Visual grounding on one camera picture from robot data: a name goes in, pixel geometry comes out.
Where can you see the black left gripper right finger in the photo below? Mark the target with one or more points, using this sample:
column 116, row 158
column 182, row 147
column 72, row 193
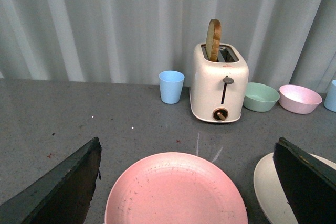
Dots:
column 308, row 183

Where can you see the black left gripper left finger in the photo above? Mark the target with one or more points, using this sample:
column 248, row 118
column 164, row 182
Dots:
column 63, row 195

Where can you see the pink plate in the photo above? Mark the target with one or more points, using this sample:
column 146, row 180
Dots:
column 174, row 188

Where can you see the cream white plate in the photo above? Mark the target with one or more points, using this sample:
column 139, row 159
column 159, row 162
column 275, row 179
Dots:
column 269, row 191

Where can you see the pink bowl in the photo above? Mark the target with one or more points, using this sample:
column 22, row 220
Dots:
column 298, row 99

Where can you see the light blue cup right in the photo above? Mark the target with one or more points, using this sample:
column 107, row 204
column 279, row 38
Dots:
column 330, row 100

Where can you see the light blue cup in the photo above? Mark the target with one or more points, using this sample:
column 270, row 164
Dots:
column 171, row 83
column 330, row 100

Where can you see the green bowl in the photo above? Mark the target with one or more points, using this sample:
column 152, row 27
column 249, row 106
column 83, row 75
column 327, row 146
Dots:
column 260, row 97

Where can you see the cream two-slot toaster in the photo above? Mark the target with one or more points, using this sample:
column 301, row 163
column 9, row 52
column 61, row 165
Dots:
column 218, row 88

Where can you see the light blue cup left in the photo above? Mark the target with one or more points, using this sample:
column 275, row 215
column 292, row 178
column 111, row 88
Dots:
column 171, row 83

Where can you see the bread slice in toaster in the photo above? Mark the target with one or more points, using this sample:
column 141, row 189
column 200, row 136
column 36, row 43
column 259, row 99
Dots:
column 213, row 39

